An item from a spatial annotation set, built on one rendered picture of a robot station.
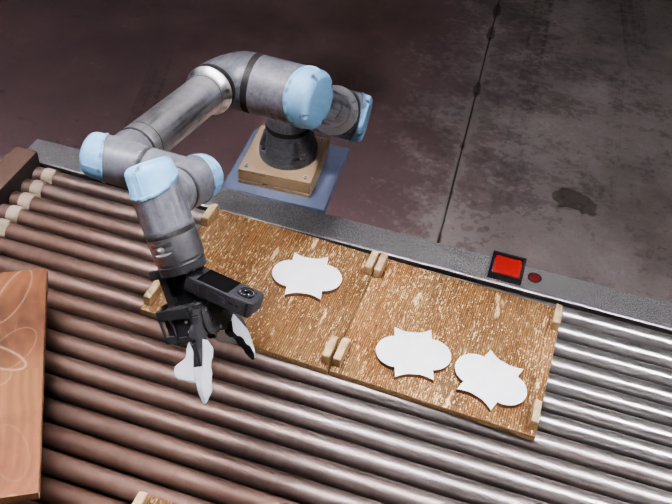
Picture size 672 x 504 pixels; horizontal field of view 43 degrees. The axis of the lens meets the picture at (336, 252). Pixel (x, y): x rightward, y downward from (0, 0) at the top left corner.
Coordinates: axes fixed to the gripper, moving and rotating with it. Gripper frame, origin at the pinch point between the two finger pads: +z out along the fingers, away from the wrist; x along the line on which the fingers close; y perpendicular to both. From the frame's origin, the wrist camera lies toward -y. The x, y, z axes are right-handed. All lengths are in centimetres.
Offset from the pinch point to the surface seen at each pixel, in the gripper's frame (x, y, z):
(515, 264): -83, -23, 15
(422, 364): -45, -10, 20
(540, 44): -370, 18, -12
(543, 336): -65, -30, 26
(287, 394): -30.6, 12.3, 17.1
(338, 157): -105, 23, -15
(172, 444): -10.8, 26.1, 15.5
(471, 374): -47, -19, 25
